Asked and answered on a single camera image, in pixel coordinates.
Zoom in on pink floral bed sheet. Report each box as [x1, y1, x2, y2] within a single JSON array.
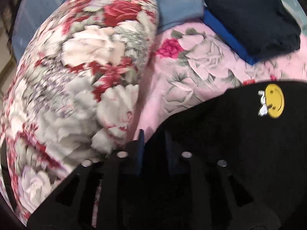
[[127, 22, 306, 140]]

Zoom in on folded blue garment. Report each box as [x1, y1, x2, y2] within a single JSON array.
[[203, 7, 260, 65]]

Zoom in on black pants with smiley patch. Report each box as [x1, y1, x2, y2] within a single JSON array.
[[135, 81, 306, 229]]

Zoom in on folded dark navy garment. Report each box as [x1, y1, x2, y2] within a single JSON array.
[[204, 0, 301, 61]]

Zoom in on blue plaid pillow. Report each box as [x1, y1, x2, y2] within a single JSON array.
[[12, 0, 203, 60]]

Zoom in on red floral pillow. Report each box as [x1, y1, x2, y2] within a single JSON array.
[[1, 0, 159, 225]]

